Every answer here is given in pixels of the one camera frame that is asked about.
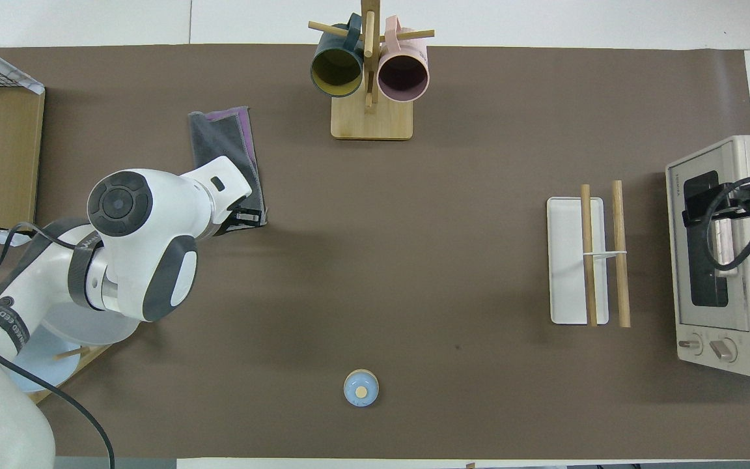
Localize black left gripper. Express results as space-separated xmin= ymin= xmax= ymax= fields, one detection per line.
xmin=215 ymin=207 xmax=264 ymax=237

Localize purple and gray towel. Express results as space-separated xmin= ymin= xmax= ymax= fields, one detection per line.
xmin=188 ymin=106 xmax=268 ymax=227

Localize white towel rack wooden bars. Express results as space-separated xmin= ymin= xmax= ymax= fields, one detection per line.
xmin=546 ymin=180 xmax=631 ymax=328

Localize wooden plate rack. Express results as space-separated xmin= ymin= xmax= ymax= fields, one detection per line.
xmin=27 ymin=342 xmax=115 ymax=406

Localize wooden mug tree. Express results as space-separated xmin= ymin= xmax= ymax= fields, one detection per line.
xmin=308 ymin=0 xmax=435 ymax=141

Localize brown table mat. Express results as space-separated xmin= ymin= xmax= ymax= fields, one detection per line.
xmin=0 ymin=44 xmax=750 ymax=460

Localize dark teal mug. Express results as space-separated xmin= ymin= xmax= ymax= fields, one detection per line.
xmin=311 ymin=13 xmax=366 ymax=98

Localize gray plate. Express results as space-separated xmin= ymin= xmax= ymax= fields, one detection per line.
xmin=40 ymin=303 xmax=140 ymax=346

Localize small blue round lid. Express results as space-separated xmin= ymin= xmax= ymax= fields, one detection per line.
xmin=343 ymin=369 xmax=380 ymax=408

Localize pink mug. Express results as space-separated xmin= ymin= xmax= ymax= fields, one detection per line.
xmin=377 ymin=16 xmax=430 ymax=104

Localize light blue plate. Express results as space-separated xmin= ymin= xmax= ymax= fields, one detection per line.
xmin=7 ymin=322 xmax=83 ymax=393

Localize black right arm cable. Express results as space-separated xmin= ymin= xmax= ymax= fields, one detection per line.
xmin=702 ymin=175 xmax=750 ymax=272

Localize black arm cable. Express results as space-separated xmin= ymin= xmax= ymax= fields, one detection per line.
xmin=702 ymin=175 xmax=750 ymax=272
xmin=0 ymin=221 xmax=117 ymax=469

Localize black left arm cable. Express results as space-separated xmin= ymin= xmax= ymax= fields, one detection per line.
xmin=0 ymin=221 xmax=117 ymax=469

